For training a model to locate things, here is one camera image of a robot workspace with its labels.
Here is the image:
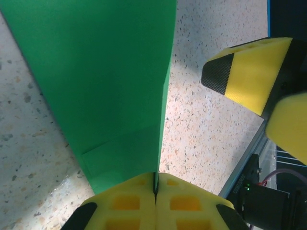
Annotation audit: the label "aluminium mounting rail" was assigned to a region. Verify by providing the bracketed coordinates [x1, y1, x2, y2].
[218, 119, 276, 199]

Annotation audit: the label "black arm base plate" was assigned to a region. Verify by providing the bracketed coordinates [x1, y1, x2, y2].
[243, 154, 262, 184]

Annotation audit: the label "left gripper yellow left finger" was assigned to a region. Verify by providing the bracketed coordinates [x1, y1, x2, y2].
[61, 172, 157, 230]

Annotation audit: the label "green paper sheet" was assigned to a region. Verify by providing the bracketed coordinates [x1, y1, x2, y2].
[0, 0, 177, 196]

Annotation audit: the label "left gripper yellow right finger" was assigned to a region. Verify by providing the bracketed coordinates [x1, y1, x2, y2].
[155, 172, 249, 230]

